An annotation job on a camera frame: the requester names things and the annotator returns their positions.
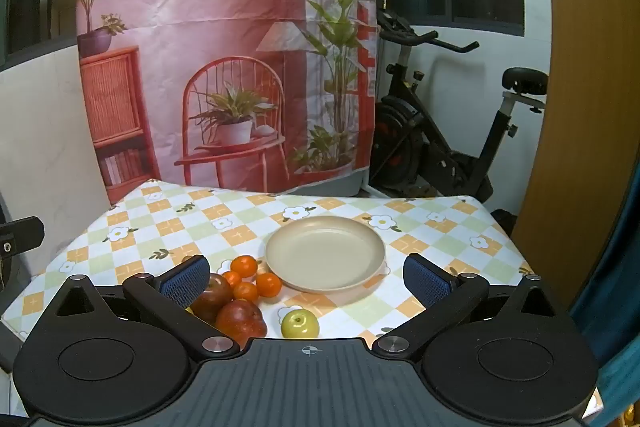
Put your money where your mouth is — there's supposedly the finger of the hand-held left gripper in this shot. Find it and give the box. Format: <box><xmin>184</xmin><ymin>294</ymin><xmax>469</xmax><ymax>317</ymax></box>
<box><xmin>0</xmin><ymin>216</ymin><xmax>46</xmax><ymax>258</ymax></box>

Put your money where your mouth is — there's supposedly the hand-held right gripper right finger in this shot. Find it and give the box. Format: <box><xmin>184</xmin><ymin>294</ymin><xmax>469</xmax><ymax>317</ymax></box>
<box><xmin>372</xmin><ymin>253</ymin><xmax>564</xmax><ymax>360</ymax></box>

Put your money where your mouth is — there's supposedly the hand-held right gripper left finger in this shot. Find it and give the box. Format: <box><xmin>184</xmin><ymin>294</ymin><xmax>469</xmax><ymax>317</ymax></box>
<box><xmin>52</xmin><ymin>254</ymin><xmax>241</xmax><ymax>360</ymax></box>

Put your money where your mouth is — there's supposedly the red apple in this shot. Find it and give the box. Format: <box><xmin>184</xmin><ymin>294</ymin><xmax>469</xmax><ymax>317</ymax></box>
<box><xmin>191</xmin><ymin>273</ymin><xmax>235</xmax><ymax>323</ymax></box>
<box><xmin>216</xmin><ymin>299</ymin><xmax>268</xmax><ymax>349</ymax></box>

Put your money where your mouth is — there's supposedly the beige round plate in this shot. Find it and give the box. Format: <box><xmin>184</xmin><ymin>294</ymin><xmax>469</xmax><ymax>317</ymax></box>
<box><xmin>265</xmin><ymin>215</ymin><xmax>387</xmax><ymax>294</ymax></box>

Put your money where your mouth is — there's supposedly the green apple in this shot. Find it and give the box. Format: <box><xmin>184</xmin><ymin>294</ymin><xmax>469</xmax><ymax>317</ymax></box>
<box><xmin>280</xmin><ymin>308</ymin><xmax>320</xmax><ymax>339</ymax></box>

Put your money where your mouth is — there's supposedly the checked flower tablecloth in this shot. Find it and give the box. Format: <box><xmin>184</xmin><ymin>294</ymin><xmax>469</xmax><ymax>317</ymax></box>
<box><xmin>2</xmin><ymin>179</ymin><xmax>608</xmax><ymax>418</ymax></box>

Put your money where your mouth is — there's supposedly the black exercise bike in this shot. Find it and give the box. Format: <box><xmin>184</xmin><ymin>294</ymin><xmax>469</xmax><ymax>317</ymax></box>
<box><xmin>372</xmin><ymin>7</ymin><xmax>548</xmax><ymax>208</ymax></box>

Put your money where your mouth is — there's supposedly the teal curtain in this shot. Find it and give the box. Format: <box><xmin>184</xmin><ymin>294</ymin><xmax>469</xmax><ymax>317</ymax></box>
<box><xmin>570</xmin><ymin>172</ymin><xmax>640</xmax><ymax>413</ymax></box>

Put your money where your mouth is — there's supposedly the wooden door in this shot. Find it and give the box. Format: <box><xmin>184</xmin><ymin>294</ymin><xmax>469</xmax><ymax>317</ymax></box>
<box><xmin>512</xmin><ymin>0</ymin><xmax>640</xmax><ymax>308</ymax></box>

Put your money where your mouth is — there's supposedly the pink printed backdrop cloth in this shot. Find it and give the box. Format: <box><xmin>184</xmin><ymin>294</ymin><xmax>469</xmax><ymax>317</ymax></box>
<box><xmin>75</xmin><ymin>0</ymin><xmax>378</xmax><ymax>208</ymax></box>

